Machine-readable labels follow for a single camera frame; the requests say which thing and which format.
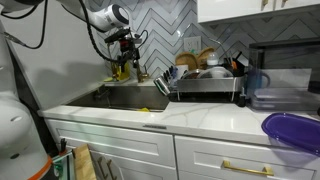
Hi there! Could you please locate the gold spring faucet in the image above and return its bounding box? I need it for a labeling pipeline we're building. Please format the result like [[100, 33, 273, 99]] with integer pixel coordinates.
[[106, 31, 150, 84]]

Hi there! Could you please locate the gold drawer handle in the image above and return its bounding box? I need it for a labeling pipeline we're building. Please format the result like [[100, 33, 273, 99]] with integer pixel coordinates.
[[222, 159, 275, 177]]

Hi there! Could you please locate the yellow rubber glove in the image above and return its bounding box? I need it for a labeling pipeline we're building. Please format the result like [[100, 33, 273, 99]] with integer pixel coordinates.
[[111, 60, 132, 82]]

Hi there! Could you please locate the white wall outlet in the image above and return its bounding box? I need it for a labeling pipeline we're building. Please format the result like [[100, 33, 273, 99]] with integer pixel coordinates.
[[183, 35, 203, 56]]

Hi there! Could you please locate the clear panel with green edge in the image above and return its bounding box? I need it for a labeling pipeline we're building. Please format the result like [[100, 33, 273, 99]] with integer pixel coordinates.
[[51, 149, 76, 180]]

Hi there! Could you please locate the clear storage box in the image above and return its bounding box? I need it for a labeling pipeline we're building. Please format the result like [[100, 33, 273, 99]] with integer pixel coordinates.
[[249, 87, 320, 113]]

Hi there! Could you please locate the white drawer front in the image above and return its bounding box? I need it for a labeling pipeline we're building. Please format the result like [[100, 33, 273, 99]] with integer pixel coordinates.
[[174, 134, 320, 180]]

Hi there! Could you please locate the steel dish rack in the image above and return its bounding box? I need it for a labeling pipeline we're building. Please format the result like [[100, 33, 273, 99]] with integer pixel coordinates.
[[168, 74, 246, 103]]

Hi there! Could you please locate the dark label plate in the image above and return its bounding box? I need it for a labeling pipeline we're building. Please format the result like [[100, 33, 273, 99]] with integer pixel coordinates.
[[142, 124, 168, 130]]

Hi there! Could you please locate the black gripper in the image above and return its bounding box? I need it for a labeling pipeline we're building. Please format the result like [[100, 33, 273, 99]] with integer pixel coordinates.
[[104, 28, 141, 72]]

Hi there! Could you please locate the blue translucent jug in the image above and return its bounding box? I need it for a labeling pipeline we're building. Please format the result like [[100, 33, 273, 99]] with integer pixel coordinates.
[[246, 69, 272, 99]]

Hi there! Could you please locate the stainless steel sink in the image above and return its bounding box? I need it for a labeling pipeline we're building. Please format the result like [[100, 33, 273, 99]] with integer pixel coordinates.
[[64, 83, 172, 113]]

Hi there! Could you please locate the clear baby bottle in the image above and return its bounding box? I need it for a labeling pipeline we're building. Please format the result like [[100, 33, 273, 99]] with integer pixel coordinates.
[[206, 51, 220, 69]]

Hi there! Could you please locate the white cabinet door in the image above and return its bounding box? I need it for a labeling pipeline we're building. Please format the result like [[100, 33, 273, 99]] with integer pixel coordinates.
[[89, 149, 178, 180]]

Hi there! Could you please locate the light wooden plank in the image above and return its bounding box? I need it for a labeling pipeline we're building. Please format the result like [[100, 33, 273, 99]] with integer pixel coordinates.
[[72, 143, 98, 180]]

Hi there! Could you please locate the white sink front panel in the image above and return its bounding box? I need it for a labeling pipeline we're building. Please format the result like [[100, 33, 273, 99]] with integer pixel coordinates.
[[53, 119, 177, 168]]

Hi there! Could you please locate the small black bottle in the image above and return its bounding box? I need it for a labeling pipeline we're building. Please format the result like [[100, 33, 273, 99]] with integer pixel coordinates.
[[236, 94, 248, 108]]

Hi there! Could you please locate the white mug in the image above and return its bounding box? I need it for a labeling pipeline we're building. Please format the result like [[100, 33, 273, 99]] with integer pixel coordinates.
[[174, 64, 190, 80]]

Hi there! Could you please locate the purple lidded clear container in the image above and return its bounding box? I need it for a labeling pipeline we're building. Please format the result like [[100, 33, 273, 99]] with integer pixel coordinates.
[[261, 112, 320, 168]]

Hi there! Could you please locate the black corrugated cable conduit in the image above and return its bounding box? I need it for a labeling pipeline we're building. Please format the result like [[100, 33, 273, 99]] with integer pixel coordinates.
[[78, 0, 150, 64]]

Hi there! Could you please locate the gold door handle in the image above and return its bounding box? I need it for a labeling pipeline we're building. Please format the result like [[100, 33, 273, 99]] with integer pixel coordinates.
[[96, 156, 109, 180], [106, 159, 118, 180]]

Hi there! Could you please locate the small black clamp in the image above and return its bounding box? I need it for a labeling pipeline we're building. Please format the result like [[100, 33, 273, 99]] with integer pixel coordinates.
[[59, 137, 68, 154]]

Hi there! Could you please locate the metal cutlery holder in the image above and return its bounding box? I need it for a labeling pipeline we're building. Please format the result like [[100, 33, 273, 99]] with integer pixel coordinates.
[[153, 73, 174, 97]]

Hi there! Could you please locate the white upper cabinet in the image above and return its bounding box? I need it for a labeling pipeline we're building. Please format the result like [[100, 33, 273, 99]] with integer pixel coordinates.
[[197, 0, 320, 24]]

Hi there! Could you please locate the round wooden board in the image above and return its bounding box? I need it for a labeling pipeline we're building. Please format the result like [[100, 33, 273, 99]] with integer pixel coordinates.
[[174, 50, 197, 67]]

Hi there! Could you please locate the wooden board with handle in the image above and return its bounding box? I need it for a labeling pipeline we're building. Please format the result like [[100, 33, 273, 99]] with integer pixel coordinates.
[[196, 46, 216, 70]]

